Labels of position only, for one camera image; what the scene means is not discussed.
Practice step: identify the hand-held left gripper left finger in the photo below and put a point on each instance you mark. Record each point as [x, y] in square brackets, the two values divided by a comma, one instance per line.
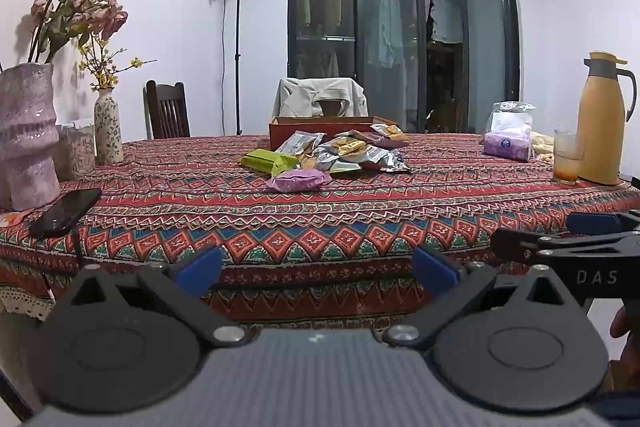
[200, 267]

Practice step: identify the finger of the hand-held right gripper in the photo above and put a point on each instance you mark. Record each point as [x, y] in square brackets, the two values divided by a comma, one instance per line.
[530, 249]
[595, 223]

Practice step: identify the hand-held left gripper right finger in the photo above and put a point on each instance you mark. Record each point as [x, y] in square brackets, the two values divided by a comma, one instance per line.
[435, 269]

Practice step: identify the green snack packet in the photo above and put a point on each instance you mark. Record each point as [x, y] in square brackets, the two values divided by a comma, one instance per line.
[267, 161]

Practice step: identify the purple snack packet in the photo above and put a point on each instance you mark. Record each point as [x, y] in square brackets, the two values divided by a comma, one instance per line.
[297, 180]

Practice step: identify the pile of snack packets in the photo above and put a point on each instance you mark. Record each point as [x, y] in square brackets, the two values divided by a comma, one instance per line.
[350, 152]

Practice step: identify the orange cardboard box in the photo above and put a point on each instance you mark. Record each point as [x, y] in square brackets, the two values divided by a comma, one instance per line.
[280, 134]

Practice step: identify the person's right hand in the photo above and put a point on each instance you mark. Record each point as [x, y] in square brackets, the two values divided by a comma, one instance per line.
[631, 324]

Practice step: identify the drinking glass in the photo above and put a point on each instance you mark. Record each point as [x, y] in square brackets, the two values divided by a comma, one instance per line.
[567, 157]

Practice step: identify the bagged bread rolls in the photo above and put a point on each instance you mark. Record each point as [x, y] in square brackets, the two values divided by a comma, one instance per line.
[542, 147]

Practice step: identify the yellow thermos jug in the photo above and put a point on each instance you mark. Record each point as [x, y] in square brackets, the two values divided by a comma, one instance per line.
[600, 127]

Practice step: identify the purple tissue pack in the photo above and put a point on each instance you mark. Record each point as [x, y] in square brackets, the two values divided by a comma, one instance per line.
[506, 147]

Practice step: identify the clear plastic bag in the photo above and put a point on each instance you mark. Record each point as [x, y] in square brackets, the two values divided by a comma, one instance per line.
[510, 117]

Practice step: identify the black smartphone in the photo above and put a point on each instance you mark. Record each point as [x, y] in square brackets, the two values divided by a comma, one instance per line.
[65, 212]

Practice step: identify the dark wooden chair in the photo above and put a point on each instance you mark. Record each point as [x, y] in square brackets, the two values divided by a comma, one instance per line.
[167, 112]

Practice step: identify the glass jar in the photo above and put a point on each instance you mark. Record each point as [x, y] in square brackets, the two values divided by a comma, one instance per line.
[77, 154]

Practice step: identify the small patterned vase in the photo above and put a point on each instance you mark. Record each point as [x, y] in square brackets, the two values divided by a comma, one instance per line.
[107, 127]

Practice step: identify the jacket-draped wooden chair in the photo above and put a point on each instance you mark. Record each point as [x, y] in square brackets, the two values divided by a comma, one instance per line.
[332, 108]

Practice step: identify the beige jacket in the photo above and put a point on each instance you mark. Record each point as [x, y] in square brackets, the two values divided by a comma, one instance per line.
[300, 99]

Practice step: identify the yellow flower sprigs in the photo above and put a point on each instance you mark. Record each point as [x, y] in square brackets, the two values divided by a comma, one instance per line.
[102, 72]

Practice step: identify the large grey ceramic vase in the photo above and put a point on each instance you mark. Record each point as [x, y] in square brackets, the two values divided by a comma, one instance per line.
[27, 132]

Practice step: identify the hanging white garment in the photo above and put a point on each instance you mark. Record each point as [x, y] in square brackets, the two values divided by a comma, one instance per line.
[446, 19]

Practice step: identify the hanging pale blue shirt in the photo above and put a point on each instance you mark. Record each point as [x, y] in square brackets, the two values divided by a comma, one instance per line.
[390, 27]

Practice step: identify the black-framed sliding glass door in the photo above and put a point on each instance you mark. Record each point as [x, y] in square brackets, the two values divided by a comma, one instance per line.
[322, 32]

